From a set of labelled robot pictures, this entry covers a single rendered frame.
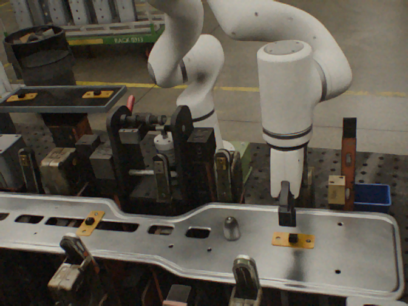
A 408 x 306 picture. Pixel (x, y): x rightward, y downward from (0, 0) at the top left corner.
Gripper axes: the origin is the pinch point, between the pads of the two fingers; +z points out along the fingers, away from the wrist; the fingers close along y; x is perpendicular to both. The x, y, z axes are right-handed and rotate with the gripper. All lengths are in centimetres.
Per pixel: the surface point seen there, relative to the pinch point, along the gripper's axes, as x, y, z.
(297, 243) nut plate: 1.3, 1.1, 8.7
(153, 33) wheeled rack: -186, -358, 85
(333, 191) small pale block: 7.4, -10.7, 4.3
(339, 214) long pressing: 8.9, -8.7, 8.7
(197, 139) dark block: -24.1, -18.7, -2.4
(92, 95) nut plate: -59, -34, -6
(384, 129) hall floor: 33, -216, 110
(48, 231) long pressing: -56, 4, 10
